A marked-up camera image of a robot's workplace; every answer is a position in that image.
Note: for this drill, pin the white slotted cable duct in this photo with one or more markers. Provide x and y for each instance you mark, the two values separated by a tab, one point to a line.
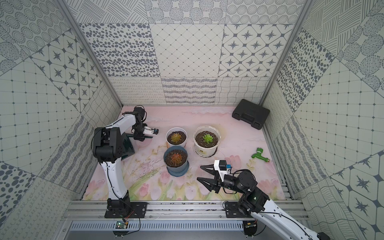
217	225

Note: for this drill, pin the black plastic case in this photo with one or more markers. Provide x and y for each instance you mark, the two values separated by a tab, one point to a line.
251	113

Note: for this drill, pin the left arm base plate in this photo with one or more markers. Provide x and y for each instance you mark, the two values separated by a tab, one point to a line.
116	209

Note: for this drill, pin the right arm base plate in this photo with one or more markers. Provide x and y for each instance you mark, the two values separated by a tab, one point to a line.
233	210

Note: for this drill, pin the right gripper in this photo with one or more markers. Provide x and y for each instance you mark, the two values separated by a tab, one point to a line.
213	182

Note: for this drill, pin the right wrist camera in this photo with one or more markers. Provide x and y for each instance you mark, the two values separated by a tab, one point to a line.
222	169

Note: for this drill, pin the large white succulent pot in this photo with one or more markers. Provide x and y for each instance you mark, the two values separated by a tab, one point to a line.
206	140

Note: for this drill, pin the green hose nozzle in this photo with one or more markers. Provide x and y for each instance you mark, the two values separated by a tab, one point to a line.
259	155

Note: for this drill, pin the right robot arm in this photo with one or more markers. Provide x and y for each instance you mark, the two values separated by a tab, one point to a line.
255	203

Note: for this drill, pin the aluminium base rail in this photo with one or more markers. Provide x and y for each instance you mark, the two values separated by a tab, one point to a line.
174	210

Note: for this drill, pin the small white succulent pot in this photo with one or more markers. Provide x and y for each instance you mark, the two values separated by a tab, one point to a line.
176	137

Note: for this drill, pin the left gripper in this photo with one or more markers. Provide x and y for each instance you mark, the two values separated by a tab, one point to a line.
139	132

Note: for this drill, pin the green watering can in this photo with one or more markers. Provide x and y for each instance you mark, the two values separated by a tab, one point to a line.
128	146

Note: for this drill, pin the blue succulent pot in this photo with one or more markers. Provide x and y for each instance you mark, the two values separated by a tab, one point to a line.
176	160

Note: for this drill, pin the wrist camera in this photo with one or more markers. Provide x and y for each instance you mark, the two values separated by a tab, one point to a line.
150	131
222	169

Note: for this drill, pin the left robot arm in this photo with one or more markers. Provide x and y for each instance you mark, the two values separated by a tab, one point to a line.
108	148

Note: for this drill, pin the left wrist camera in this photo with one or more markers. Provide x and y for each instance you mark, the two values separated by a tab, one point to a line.
150	131

